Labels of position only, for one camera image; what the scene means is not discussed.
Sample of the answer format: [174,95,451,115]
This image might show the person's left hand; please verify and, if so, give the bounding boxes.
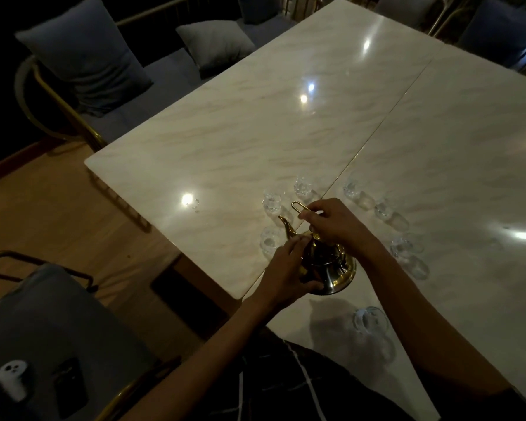
[254,234,324,313]

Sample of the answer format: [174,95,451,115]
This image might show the person's right hand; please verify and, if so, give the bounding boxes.
[297,198,378,259]

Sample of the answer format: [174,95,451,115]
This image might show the gold metal teapot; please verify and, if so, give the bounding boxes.
[278,200,357,296]

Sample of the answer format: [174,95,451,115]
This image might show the group of small clear glasses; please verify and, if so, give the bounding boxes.
[258,176,431,363]

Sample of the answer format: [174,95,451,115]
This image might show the person's right forearm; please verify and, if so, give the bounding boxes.
[355,239,514,398]

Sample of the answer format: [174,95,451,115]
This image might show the person's left forearm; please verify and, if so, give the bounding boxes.
[122,298,281,421]

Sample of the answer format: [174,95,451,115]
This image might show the dark plaid shirt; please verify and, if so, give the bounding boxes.
[192,328,526,421]

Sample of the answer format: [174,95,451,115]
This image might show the dark table base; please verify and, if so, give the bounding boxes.
[151,254,242,340]

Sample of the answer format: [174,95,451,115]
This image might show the white marble table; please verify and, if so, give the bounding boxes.
[84,0,526,421]

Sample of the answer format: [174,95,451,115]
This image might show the grey chair with gold legs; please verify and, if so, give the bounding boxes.
[373,0,461,33]

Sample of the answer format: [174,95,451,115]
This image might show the dark grey cushion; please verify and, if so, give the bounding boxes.
[237,0,282,26]

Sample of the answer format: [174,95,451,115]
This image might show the black phone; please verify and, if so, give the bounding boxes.
[52,357,89,419]

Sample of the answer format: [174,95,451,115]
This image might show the blue chair with gold legs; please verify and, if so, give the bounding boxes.
[457,0,526,68]

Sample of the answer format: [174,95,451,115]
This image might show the white plastic device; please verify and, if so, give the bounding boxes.
[0,360,29,403]

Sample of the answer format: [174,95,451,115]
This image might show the large slate blue cushion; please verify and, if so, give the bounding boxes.
[15,0,153,117]

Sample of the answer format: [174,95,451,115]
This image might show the grey bench with gold frame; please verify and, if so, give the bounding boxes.
[13,0,325,152]

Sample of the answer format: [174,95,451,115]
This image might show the grey chair black gold frame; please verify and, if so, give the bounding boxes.
[0,250,183,421]

